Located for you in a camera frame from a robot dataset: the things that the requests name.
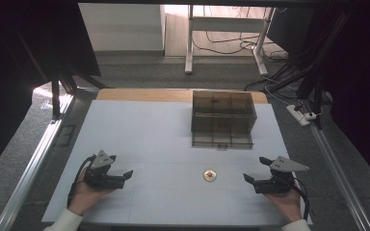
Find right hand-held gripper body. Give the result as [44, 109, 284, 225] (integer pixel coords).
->
[253, 155, 310, 194]

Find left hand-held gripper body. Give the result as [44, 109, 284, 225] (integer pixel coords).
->
[83, 149, 125, 191]

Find round gold badge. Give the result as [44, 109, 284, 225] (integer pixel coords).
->
[202, 168, 218, 183]

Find transparent brown drawer box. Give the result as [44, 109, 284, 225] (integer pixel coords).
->
[191, 90, 258, 150]

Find person's right hand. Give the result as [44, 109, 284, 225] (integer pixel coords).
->
[263, 179, 304, 224]

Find person's left hand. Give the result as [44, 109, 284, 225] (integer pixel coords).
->
[66, 167, 117, 217]

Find white table mat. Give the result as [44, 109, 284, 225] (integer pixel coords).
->
[41, 99, 314, 227]

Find white power strip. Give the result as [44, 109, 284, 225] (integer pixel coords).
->
[285, 104, 318, 127]

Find black metal stand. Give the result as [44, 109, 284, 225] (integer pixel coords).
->
[263, 9, 357, 131]
[13, 32, 114, 121]

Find white cabinet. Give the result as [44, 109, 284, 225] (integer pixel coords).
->
[77, 3, 167, 52]

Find left hand-held gripper black cable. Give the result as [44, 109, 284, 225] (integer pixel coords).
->
[66, 154, 96, 208]

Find hand-held gripper black cable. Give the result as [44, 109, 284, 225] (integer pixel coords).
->
[291, 183, 311, 222]
[66, 154, 96, 208]

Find right hand-held gripper black cable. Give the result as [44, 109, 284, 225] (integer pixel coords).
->
[291, 183, 311, 222]

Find aluminium rail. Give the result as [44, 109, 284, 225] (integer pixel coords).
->
[0, 95, 78, 231]
[303, 99, 370, 231]

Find black floor cables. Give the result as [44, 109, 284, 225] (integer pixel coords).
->
[191, 6, 290, 64]

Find white desk frame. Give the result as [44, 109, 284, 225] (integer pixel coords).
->
[184, 4, 277, 77]

